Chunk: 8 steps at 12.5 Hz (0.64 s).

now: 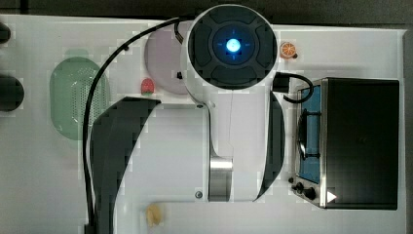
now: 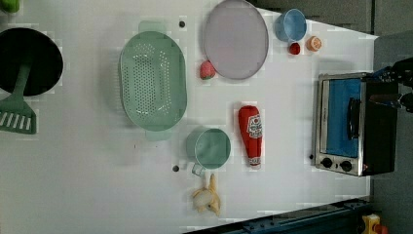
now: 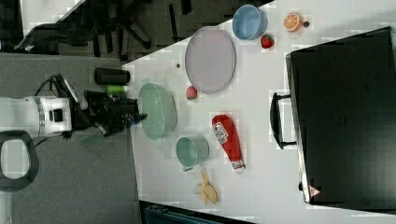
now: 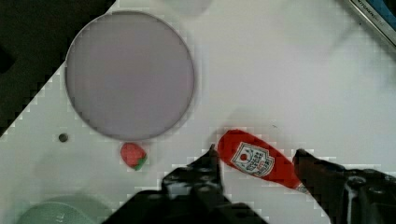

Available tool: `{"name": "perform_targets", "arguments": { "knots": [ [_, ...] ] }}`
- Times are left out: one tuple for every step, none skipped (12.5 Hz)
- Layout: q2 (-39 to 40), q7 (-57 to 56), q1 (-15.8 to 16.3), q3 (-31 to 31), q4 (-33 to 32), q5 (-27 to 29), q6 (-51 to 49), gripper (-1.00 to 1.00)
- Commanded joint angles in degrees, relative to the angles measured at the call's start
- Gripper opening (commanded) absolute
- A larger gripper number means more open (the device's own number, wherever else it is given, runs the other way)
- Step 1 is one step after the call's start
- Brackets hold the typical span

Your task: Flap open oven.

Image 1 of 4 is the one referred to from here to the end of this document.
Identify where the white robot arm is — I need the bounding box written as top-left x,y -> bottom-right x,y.
90,4 -> 284,234

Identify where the toy strawberry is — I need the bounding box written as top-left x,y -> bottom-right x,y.
140,78 -> 155,96

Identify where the lilac round plate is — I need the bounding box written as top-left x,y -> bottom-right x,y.
144,24 -> 187,95

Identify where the toy orange slice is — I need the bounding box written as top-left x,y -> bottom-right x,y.
280,42 -> 296,59

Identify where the toy peeled banana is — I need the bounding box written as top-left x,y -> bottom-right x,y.
146,204 -> 163,227

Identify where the green perforated colander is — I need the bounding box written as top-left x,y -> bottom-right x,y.
50,49 -> 100,140

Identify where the black round pan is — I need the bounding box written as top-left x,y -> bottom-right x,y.
0,75 -> 24,112

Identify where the dark round object top left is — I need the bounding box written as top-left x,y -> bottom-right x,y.
0,22 -> 12,44

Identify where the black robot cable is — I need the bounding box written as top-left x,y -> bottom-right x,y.
81,15 -> 196,234

